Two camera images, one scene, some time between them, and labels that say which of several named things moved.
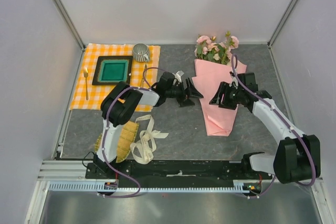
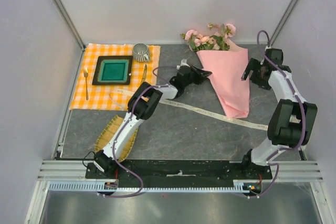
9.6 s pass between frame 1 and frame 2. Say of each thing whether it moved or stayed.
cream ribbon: moved
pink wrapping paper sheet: moved
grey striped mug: stayed
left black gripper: moved
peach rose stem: moved
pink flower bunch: moved
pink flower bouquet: moved
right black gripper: moved
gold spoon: stayed
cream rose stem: moved
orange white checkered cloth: stayed
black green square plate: stayed
